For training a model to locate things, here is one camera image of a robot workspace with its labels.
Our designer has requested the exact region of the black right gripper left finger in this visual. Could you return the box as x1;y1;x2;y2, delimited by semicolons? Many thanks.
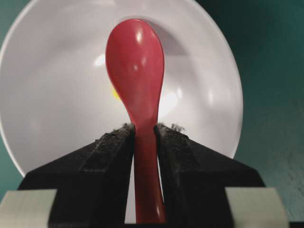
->
19;123;135;228

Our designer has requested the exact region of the white round bowl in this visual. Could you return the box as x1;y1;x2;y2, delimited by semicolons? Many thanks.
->
0;0;243;175

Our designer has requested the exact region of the yellow hexagonal prism block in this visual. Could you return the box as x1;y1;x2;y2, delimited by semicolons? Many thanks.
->
112;88;120;100

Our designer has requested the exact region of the red plastic spoon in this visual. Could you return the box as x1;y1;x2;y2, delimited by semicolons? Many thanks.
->
105;19;166;223

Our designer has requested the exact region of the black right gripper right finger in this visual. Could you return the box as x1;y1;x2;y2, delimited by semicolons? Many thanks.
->
154;123;265;228

